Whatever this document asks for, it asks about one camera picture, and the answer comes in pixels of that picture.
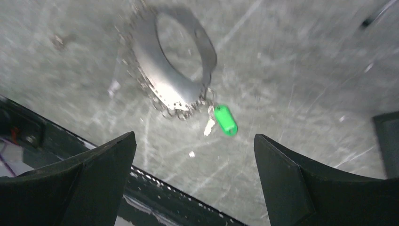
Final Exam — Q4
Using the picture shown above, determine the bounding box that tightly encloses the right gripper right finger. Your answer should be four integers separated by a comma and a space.
254, 134, 399, 226

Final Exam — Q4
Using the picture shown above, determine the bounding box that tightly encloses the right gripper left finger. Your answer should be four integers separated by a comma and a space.
0, 132, 136, 226

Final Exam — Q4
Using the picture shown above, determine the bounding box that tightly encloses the green key tag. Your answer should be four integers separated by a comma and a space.
203, 105, 238, 136

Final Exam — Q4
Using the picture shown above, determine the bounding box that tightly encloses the large metal key ring plate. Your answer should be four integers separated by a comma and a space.
121, 2, 217, 120

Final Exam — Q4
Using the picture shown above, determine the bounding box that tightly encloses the black box right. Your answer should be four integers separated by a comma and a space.
372, 112, 399, 178

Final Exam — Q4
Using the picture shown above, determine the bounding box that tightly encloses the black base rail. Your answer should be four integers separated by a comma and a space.
0, 97, 241, 226

